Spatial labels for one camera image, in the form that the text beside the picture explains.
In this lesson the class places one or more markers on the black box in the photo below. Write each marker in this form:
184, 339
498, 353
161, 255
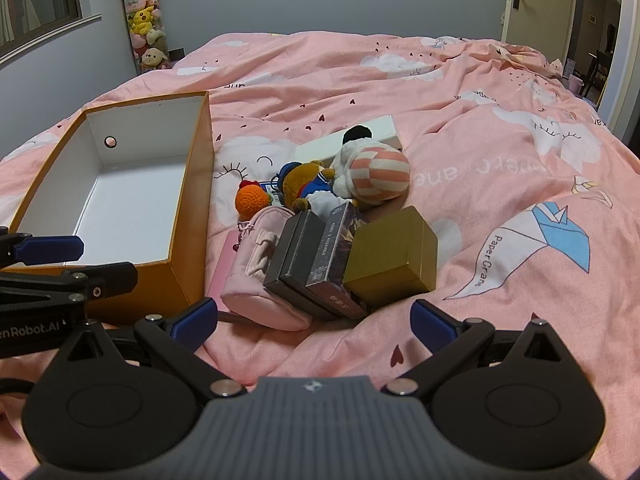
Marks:
295, 250

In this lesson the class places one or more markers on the brown bear plush blue outfit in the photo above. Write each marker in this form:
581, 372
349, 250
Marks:
300, 181

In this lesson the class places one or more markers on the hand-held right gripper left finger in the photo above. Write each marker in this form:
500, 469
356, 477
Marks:
192, 321

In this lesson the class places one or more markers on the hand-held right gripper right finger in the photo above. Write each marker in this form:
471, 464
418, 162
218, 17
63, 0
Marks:
431, 321

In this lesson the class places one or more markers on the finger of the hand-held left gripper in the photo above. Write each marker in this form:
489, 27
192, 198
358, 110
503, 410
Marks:
107, 282
50, 249

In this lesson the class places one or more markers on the blue paper tag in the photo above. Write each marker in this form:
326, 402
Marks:
274, 194

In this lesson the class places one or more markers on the dark printed box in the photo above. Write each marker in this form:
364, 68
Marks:
334, 250

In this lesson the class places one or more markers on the cream door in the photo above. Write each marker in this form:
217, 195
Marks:
545, 5

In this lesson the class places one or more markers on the pink pouch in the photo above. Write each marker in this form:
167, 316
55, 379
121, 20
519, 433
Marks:
250, 270

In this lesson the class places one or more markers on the clear tube of plush toys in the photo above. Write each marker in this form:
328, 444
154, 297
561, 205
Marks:
142, 20

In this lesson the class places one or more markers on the orange crochet toy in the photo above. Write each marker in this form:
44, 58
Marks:
251, 201

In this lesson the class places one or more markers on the window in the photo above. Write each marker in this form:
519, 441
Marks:
35, 0

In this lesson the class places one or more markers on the orange cardboard box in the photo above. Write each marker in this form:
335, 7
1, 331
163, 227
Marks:
195, 185

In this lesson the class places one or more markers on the long white box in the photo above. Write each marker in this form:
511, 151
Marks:
325, 148

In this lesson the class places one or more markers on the dark chair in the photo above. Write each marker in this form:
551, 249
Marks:
597, 72

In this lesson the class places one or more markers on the pink printed blanket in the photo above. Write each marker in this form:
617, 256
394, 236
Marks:
400, 85

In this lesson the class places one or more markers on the white plush toy striped hat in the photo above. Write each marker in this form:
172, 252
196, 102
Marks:
375, 171

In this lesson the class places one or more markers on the gold box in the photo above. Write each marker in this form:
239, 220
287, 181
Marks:
395, 255

